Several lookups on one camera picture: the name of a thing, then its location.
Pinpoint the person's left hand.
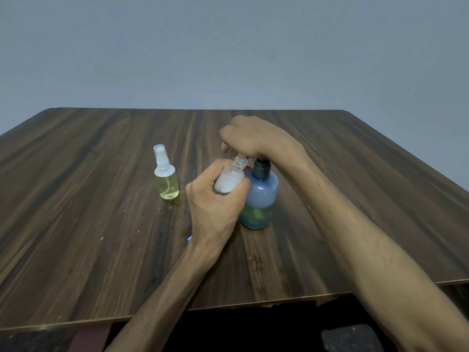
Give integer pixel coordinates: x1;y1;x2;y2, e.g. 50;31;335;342
185;158;252;253

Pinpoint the person's right forearm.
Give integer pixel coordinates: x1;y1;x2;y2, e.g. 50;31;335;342
284;152;469;352

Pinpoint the person's right hand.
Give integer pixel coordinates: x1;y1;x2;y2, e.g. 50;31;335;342
219;114;310;171

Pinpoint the white spray cap with tube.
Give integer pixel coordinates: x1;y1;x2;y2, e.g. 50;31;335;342
153;144;171;170

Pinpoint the maroon table leg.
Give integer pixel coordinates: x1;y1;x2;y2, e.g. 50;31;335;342
69;324;112;352

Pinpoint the blue green pump bottle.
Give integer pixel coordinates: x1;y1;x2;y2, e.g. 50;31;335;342
238;157;279;231

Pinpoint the blue-capped small spray bottle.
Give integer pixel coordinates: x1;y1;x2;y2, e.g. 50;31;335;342
213;154;249;196

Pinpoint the clear small bottle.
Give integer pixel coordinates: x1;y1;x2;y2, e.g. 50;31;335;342
154;164;180;200

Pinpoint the person's left forearm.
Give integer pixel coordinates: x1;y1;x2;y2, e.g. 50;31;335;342
106;240;220;352

